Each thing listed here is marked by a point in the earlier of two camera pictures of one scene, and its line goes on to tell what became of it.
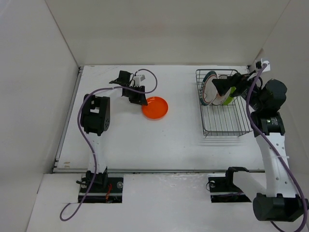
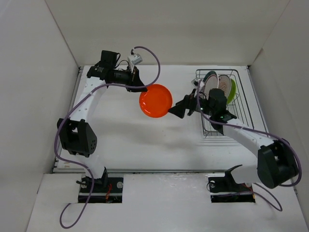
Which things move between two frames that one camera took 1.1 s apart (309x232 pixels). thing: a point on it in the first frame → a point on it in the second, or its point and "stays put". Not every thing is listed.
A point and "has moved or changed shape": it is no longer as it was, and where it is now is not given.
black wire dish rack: (230, 119) stays put
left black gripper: (140, 99) → (134, 84)
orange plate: (157, 108) has moved or changed shape
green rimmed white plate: (208, 92) stays put
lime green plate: (230, 99) stays put
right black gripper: (238, 80) → (188, 103)
